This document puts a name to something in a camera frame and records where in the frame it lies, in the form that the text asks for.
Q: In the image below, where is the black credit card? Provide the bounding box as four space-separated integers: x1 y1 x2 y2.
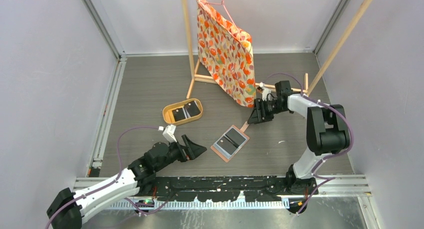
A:
225 127 248 148

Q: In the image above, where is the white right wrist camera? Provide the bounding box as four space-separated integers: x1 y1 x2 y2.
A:
256 82 272 101

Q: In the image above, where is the orange floral fabric bag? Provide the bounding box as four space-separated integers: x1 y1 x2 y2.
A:
196 0 256 108

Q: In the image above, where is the pink blue card holder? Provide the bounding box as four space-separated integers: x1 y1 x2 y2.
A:
210 121 250 163

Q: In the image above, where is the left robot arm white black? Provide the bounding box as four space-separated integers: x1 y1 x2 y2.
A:
46 134 207 229

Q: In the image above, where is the wooden hanging rack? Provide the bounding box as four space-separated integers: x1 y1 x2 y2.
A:
179 0 381 101

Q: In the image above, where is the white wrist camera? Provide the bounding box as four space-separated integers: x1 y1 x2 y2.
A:
256 82 272 101
158 124 177 143

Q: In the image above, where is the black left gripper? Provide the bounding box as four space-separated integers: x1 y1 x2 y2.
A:
155 134 206 172

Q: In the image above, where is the pink wire hanger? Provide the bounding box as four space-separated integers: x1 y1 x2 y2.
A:
206 0 238 29

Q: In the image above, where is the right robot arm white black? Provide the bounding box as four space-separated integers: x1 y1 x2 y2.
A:
247 80 351 194

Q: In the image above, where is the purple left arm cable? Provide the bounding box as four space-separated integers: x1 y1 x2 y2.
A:
44 125 178 229

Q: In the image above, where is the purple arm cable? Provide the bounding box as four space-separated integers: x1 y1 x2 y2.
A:
261 72 355 216
44 125 178 229

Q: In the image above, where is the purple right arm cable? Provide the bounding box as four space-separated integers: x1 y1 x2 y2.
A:
261 72 355 216

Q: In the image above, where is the yellow oval card tray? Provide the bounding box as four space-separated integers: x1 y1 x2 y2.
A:
162 98 203 126

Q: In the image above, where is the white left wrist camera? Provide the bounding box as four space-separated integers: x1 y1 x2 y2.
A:
158 124 177 143

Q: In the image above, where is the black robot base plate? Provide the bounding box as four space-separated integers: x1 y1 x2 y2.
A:
136 175 318 203

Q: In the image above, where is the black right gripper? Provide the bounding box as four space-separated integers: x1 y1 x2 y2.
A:
248 98 287 125

